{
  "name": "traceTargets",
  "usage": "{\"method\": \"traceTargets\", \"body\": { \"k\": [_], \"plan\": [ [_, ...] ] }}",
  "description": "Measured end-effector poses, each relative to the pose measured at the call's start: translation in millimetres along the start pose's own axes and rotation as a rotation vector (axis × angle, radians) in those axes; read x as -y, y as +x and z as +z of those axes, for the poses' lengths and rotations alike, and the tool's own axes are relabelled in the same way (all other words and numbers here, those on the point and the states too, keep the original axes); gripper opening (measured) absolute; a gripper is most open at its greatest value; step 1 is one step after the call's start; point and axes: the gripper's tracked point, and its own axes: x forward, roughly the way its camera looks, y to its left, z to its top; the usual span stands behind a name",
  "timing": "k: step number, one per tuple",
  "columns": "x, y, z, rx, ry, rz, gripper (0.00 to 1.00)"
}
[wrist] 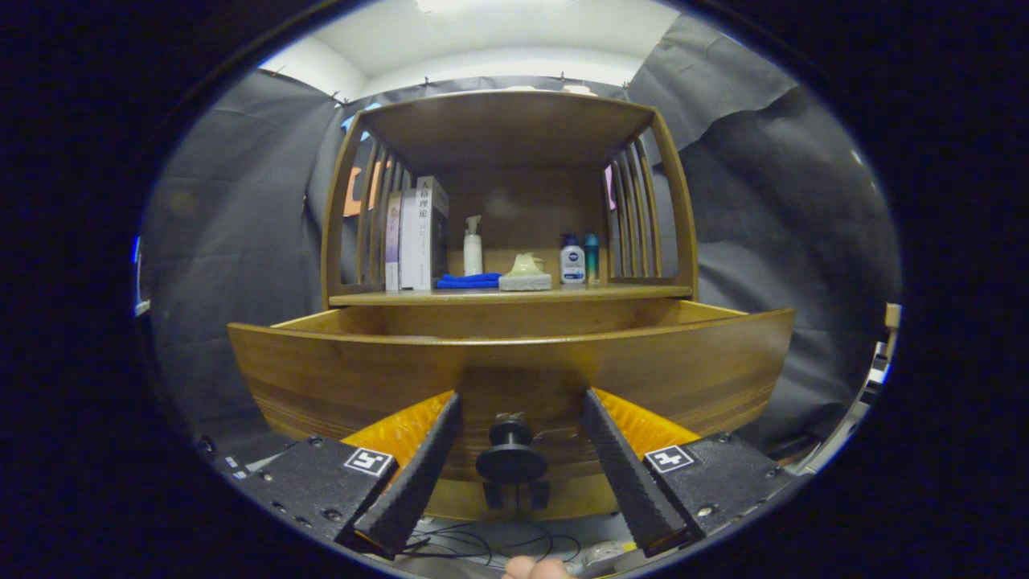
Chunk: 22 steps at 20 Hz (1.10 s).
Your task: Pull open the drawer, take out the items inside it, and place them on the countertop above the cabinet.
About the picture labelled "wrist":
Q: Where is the wooden countertop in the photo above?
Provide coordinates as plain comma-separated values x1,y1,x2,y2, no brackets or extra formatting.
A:
328,283,694,308

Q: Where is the white spray bottle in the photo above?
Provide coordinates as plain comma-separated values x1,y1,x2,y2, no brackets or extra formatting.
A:
463,215,485,277

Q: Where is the thick white book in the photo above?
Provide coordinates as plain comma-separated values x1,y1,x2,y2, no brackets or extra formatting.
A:
400,175,449,291

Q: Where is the wooden cabinet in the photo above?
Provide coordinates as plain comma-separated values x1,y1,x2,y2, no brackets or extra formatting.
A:
320,88,699,522

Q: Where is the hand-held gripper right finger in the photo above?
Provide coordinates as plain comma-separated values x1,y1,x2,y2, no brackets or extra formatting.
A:
583,388,805,559

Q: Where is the black round drawer knob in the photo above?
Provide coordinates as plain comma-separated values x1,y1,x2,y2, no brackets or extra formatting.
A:
476,413,549,485

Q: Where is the pale green handled sponge brush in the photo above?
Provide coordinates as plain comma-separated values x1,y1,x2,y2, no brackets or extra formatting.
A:
498,253,553,292

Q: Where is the white lotion bottle blue cap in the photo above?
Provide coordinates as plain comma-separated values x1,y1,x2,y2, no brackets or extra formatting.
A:
560,233,586,285

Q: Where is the wooden drawer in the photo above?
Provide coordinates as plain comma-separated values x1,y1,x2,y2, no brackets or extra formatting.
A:
228,299,797,483

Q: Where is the white board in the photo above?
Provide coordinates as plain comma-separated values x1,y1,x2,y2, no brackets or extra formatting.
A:
804,338,893,475

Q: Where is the thin purple-spined book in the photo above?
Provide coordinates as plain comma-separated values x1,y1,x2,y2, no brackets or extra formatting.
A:
384,191,403,291

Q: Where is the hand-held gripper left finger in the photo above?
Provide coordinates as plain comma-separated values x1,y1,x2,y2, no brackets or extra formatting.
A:
233,391,463,559

